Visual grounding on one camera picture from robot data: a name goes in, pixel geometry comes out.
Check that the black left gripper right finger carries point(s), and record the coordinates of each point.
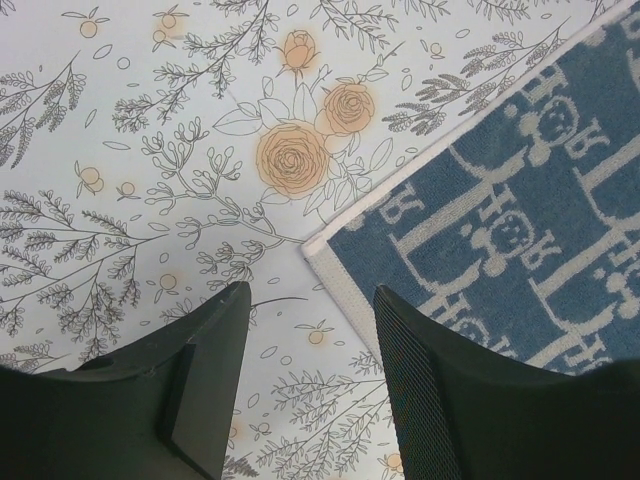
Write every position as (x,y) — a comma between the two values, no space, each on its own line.
(462,411)

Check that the blue patterned towel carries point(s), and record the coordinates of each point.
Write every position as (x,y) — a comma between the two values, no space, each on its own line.
(520,228)

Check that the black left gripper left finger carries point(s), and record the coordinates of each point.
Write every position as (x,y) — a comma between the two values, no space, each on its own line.
(158,408)

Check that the floral table mat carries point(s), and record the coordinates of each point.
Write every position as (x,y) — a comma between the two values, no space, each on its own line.
(152,152)

